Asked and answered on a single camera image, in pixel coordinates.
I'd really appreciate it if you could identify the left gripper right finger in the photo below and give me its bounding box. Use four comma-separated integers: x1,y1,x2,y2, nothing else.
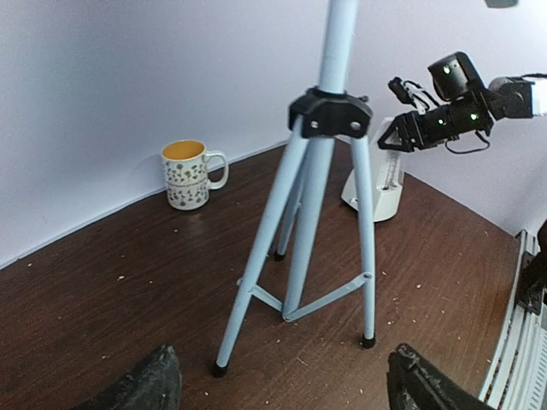
386,343,491,410

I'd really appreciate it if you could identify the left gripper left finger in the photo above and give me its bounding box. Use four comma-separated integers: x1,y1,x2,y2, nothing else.
76,344,182,410

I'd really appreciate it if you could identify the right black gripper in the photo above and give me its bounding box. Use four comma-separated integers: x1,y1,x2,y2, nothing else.
378,111,426,153

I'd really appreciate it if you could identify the light blue music stand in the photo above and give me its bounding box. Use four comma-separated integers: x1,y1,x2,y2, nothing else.
212,1,375,378

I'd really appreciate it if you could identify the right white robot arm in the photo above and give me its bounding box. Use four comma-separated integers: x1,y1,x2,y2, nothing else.
377,51,546,153

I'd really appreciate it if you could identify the white metronome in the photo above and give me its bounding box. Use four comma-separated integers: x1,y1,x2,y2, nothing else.
368,117,404,223

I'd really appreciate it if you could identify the patterned mug with orange inside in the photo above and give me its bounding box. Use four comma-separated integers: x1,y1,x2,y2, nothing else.
161,140,229,211

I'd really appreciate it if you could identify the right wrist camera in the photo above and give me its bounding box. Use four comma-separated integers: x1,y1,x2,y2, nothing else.
388,77,440,115

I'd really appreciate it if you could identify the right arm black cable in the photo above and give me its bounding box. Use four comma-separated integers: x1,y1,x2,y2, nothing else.
444,130,491,155

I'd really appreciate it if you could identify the front aluminium rail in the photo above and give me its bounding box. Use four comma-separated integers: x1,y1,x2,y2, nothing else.
479,230,546,410

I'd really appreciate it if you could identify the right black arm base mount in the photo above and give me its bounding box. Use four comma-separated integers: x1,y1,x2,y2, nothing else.
515,222,546,315

